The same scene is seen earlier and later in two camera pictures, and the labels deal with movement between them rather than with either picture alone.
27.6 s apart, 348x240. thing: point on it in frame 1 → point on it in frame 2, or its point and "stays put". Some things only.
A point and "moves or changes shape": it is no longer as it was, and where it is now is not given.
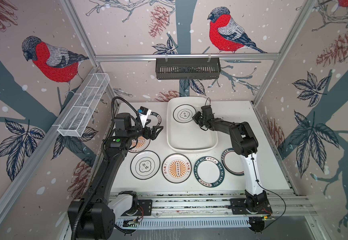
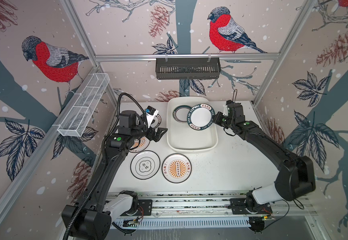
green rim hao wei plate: (209, 171) moves or changes shape
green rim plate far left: (156, 119) stays put
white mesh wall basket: (84, 105) stays put
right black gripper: (196, 116) → (217, 120)
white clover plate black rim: (145, 164) stays put
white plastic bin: (183, 134) stays put
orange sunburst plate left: (142, 144) stays put
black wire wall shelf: (188, 69) stays put
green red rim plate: (232, 162) → (180, 112)
